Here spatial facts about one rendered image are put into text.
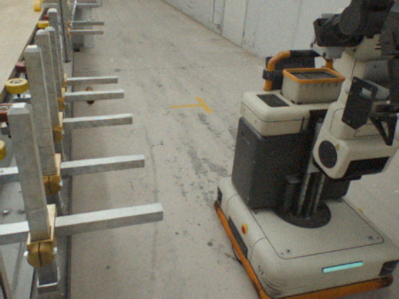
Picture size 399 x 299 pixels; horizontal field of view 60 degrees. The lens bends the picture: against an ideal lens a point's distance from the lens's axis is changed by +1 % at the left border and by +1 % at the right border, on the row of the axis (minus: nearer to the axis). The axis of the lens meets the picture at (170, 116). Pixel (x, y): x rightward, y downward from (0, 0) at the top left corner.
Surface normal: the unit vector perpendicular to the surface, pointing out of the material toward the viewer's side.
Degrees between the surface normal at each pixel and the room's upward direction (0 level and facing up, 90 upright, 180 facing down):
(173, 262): 0
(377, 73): 90
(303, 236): 0
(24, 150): 90
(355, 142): 8
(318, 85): 92
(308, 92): 92
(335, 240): 0
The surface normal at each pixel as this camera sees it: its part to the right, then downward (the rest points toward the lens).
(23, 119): 0.24, 0.43
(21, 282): 0.04, -0.90
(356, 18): -0.97, 0.06
